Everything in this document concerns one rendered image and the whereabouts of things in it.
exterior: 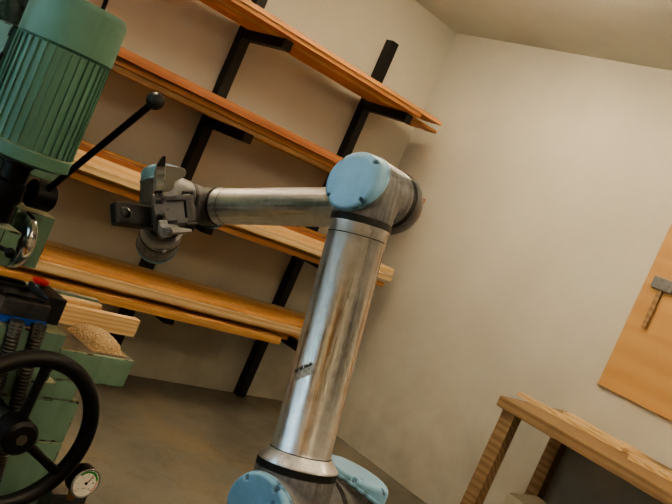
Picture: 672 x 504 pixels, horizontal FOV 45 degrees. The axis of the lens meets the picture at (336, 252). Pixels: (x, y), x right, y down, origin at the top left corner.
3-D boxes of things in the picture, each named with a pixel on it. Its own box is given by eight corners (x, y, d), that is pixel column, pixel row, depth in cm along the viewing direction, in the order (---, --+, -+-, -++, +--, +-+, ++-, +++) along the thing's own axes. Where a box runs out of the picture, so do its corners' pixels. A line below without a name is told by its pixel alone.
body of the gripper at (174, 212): (194, 187, 163) (186, 207, 174) (150, 188, 160) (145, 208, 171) (197, 223, 161) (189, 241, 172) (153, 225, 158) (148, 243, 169)
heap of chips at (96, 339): (91, 351, 159) (96, 338, 159) (63, 326, 167) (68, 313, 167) (127, 357, 165) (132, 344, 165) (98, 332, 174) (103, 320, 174)
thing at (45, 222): (-4, 260, 172) (18, 207, 171) (-16, 249, 176) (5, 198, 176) (37, 269, 179) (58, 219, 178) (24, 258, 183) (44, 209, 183)
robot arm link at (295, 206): (449, 187, 165) (208, 189, 204) (419, 168, 155) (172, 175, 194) (441, 243, 163) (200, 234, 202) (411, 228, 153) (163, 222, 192)
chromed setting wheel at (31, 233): (11, 274, 166) (35, 218, 165) (-12, 254, 174) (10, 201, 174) (25, 277, 168) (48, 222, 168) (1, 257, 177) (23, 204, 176)
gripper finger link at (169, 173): (186, 147, 158) (184, 187, 164) (155, 148, 157) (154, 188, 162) (188, 156, 156) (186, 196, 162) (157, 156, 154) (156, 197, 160)
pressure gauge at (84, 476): (62, 507, 157) (78, 468, 156) (53, 496, 159) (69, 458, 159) (90, 506, 162) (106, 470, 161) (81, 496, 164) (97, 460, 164)
